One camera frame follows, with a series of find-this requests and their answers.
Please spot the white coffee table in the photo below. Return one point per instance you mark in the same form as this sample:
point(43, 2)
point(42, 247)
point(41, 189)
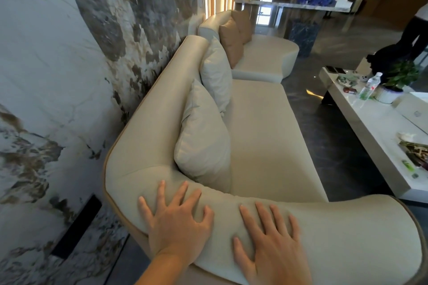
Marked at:
point(371, 124)

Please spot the marble console table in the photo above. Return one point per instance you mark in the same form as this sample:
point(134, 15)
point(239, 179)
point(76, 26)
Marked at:
point(304, 36)

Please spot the green potted plant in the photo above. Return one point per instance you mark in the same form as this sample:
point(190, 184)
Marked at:
point(403, 74)

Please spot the white flat box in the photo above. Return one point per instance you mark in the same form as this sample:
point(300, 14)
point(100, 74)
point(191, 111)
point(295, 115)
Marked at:
point(413, 111)

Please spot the clear plastic water bottle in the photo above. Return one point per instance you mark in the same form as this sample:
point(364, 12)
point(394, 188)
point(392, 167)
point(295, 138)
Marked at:
point(369, 87)

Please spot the small cream rounded sofa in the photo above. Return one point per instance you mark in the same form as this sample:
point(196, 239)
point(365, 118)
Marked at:
point(264, 57)

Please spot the person's left thumb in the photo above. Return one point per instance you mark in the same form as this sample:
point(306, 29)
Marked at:
point(207, 218)

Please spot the person's right little finger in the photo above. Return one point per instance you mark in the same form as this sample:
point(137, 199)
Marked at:
point(295, 228)

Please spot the small white figurine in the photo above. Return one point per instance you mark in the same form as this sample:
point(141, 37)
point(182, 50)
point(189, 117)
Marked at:
point(363, 77)

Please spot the dark phones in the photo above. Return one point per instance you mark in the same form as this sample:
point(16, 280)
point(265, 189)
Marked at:
point(335, 70)

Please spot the brown cushion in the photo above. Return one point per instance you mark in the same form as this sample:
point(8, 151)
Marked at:
point(231, 42)
point(243, 26)

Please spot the person's left middle finger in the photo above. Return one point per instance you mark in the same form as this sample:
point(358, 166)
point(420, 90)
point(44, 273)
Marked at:
point(180, 194)

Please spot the person's left hand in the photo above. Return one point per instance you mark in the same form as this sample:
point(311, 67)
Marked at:
point(174, 231)

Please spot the person's left forearm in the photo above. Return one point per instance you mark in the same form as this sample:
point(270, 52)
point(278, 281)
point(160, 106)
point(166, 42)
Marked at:
point(163, 271)

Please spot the large cream leather sofa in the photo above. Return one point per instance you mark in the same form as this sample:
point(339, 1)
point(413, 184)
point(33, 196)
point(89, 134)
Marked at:
point(267, 141)

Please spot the cream cushion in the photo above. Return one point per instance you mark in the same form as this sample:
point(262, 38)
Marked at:
point(204, 141)
point(217, 74)

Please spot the person's left little finger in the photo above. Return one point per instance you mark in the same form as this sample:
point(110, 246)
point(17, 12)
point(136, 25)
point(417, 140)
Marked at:
point(146, 211)

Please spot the small green packet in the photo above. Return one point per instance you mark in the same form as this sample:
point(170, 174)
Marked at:
point(408, 165)

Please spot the white plant pot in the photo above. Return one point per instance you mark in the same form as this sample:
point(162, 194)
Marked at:
point(388, 95)

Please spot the small red item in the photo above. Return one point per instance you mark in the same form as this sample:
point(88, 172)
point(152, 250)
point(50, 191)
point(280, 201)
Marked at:
point(349, 90)

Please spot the person's right middle finger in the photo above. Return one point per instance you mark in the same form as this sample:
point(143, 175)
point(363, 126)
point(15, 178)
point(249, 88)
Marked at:
point(266, 218)

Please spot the tray with decorations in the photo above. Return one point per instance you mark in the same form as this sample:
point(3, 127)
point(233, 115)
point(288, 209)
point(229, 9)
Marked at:
point(416, 153)

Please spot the green patterned dish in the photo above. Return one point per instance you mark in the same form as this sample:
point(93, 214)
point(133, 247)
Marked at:
point(347, 79)

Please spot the person's right hand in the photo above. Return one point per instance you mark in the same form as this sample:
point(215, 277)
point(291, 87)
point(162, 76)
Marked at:
point(277, 258)

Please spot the person's right thumb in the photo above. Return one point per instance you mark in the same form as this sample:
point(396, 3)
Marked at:
point(242, 249)

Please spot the black wall vent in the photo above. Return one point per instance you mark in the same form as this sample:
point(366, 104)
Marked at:
point(76, 226)

